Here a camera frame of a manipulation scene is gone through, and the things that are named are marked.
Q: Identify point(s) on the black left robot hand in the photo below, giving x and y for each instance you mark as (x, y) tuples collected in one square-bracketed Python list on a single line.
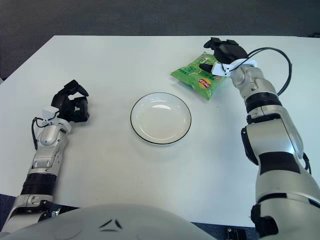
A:
[(77, 111)]

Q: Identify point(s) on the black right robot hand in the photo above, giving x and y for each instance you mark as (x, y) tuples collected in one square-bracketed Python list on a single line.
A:
[(228, 51)]

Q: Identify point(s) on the green snack bag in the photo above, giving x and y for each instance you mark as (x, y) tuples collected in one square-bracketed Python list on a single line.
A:
[(192, 75)]

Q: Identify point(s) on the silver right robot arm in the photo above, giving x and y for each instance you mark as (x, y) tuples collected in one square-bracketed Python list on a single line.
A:
[(270, 140)]

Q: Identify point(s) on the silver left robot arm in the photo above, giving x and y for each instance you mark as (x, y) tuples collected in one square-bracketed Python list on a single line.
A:
[(47, 137)]

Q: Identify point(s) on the white plate black rim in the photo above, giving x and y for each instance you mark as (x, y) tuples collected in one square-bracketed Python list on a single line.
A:
[(160, 120)]

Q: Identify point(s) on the white right wrist connector box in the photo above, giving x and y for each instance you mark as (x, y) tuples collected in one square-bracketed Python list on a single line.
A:
[(220, 68)]

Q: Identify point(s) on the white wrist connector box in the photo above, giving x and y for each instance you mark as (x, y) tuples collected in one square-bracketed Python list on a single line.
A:
[(48, 111), (220, 68)]

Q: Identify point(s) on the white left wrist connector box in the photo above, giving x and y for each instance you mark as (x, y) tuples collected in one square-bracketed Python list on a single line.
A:
[(48, 111)]

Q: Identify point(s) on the grey robot torso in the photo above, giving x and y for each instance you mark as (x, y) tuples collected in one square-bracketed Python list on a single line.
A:
[(112, 222)]

